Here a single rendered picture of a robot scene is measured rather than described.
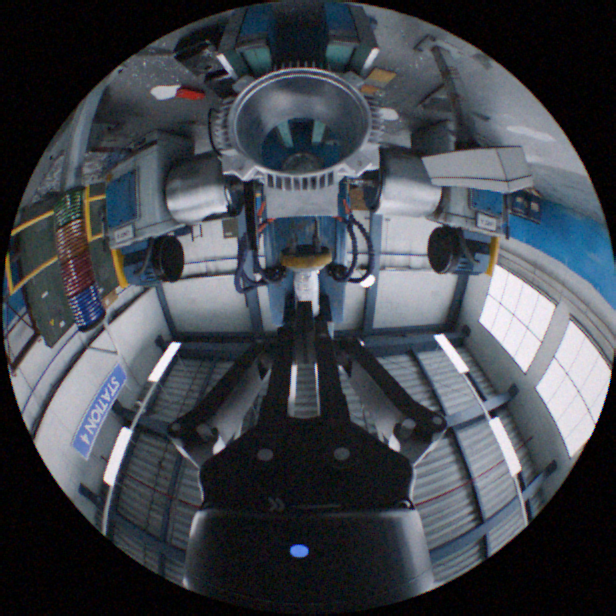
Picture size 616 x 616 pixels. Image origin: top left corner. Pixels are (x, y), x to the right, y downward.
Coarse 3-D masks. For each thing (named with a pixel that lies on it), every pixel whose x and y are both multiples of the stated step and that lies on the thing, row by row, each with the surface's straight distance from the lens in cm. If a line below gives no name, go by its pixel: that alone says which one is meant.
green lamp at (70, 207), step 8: (72, 192) 32; (80, 192) 33; (56, 200) 34; (64, 200) 32; (72, 200) 32; (80, 200) 33; (56, 208) 33; (64, 208) 32; (72, 208) 32; (80, 208) 33; (56, 216) 33; (64, 216) 32; (72, 216) 32; (80, 216) 32; (56, 224) 33; (64, 224) 32
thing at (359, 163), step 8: (352, 72) 30; (240, 80) 30; (248, 80) 30; (352, 80) 29; (360, 80) 30; (240, 88) 29; (360, 152) 25; (240, 160) 25; (352, 160) 25; (360, 160) 25; (368, 160) 25; (232, 168) 25; (240, 168) 25; (248, 168) 25; (256, 168) 25; (344, 168) 26; (352, 168) 25; (360, 168) 25; (240, 176) 25; (248, 176) 25; (352, 176) 26
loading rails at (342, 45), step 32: (224, 32) 31; (256, 32) 29; (288, 32) 40; (320, 32) 38; (352, 32) 28; (224, 64) 29; (256, 64) 32; (352, 64) 31; (288, 128) 61; (320, 128) 62
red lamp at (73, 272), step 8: (80, 256) 32; (88, 256) 33; (64, 264) 32; (72, 264) 31; (80, 264) 31; (88, 264) 32; (64, 272) 32; (72, 272) 31; (80, 272) 31; (88, 272) 32; (64, 280) 33; (72, 280) 32; (80, 280) 32; (88, 280) 32; (64, 288) 34; (72, 288) 32; (80, 288) 32; (72, 296) 32
